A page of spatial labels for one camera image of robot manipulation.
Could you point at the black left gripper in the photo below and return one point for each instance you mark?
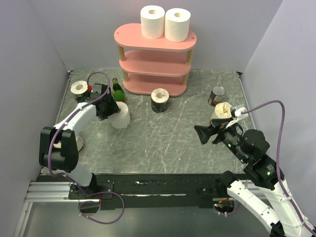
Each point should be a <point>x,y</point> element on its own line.
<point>113,108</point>

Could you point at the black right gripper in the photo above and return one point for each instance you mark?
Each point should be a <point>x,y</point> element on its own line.
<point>203,132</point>

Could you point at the white paper towel roll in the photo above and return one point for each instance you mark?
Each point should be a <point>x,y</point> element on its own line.
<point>152,21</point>
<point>177,21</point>
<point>121,119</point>

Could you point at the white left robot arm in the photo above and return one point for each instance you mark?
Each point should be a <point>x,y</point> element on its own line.
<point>58,149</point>

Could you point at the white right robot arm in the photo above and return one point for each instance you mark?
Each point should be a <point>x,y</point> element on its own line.
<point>281,218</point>

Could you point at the pink three tier shelf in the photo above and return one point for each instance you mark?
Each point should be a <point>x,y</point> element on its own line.
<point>148,64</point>

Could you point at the green glass bottle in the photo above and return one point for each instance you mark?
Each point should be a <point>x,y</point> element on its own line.
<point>118,92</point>

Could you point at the beige wrapped roll right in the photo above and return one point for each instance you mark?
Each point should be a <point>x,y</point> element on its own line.
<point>221,111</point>

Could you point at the beige wrapped roll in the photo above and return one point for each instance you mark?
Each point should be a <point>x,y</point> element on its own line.
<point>221,111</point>
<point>79,142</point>

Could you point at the tin can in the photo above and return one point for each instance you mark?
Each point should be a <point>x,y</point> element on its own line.
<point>216,95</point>

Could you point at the black wrapped tissue roll left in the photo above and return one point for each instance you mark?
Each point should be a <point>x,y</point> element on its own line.
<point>80,91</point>

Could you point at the beige wrapped roll left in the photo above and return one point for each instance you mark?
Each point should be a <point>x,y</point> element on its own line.
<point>79,142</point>

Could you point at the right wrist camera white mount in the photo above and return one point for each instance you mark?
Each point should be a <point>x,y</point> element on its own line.
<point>237,114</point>

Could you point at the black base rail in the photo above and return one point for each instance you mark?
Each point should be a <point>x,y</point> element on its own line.
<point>153,190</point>

